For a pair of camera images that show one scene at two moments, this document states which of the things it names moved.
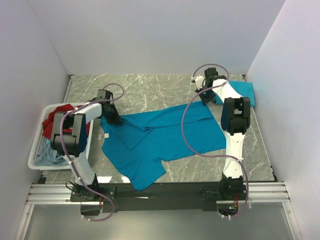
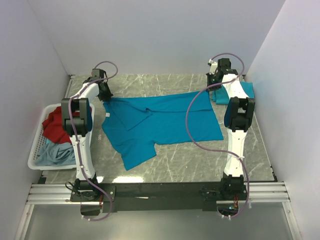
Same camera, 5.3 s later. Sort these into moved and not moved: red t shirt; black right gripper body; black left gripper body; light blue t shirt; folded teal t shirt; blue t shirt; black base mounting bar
Moved: black right gripper body; black left gripper body; blue t shirt
Not moved: folded teal t shirt; light blue t shirt; red t shirt; black base mounting bar
